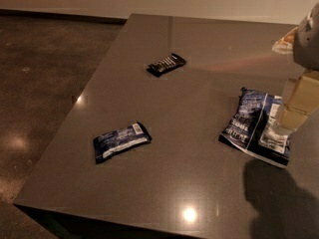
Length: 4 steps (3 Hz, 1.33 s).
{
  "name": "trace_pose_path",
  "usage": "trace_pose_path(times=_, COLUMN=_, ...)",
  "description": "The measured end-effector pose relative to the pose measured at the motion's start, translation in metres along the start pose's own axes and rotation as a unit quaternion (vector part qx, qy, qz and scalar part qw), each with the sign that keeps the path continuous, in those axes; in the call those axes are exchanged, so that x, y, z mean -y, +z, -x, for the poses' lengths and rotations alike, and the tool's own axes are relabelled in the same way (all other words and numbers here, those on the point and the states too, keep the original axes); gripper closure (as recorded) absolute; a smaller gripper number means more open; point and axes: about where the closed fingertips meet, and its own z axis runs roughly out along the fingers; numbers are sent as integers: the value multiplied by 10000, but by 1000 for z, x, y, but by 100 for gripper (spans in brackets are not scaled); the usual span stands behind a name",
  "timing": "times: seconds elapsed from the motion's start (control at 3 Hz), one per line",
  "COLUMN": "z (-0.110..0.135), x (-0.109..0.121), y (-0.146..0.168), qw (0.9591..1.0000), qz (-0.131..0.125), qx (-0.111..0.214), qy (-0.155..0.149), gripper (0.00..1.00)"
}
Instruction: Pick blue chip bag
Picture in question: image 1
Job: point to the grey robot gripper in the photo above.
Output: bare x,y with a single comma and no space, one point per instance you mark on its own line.
307,45

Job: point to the orange snack bag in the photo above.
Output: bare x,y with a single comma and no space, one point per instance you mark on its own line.
285,44

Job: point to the large blue chip bag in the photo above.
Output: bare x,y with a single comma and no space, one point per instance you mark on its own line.
251,129

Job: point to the black candy bar wrapper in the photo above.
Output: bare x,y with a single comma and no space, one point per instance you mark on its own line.
165,65

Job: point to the small blue snack packet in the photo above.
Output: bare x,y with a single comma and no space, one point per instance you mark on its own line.
117,141

